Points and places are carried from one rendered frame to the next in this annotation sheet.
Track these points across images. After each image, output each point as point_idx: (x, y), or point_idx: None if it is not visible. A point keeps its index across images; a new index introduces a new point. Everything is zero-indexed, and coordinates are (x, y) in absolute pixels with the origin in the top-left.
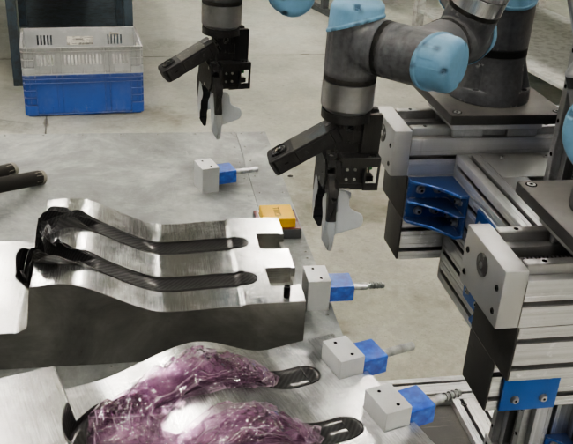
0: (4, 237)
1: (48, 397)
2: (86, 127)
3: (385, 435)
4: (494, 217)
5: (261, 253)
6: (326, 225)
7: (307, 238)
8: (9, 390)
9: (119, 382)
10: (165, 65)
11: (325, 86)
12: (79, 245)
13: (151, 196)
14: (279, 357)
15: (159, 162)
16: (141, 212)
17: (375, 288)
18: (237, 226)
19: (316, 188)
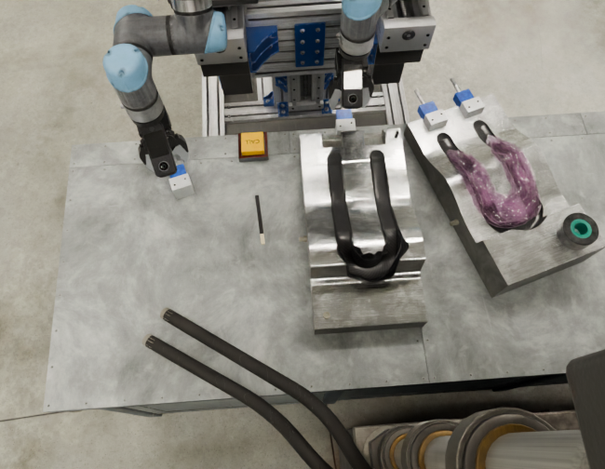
0: (261, 324)
1: (507, 239)
2: None
3: (484, 113)
4: (314, 19)
5: (347, 146)
6: (369, 99)
7: None
8: (504, 257)
9: (470, 217)
10: (168, 168)
11: (364, 45)
12: (375, 237)
13: (197, 229)
14: (430, 149)
15: (131, 226)
16: (224, 234)
17: (37, 151)
18: (313, 157)
19: (341, 94)
